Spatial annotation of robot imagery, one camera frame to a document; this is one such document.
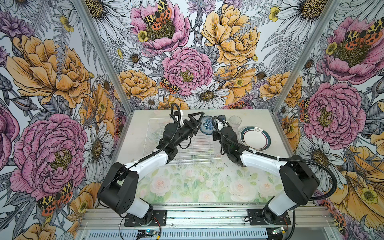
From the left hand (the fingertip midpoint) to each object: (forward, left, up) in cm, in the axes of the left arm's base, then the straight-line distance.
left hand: (204, 120), depth 77 cm
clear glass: (+23, -25, -26) cm, 43 cm away
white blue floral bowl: (+8, -3, -15) cm, 17 cm away
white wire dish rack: (+1, -1, -29) cm, 29 cm away
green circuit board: (-43, +28, -30) cm, 60 cm away
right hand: (+4, -8, -10) cm, 14 cm away
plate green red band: (+7, -36, -26) cm, 46 cm away
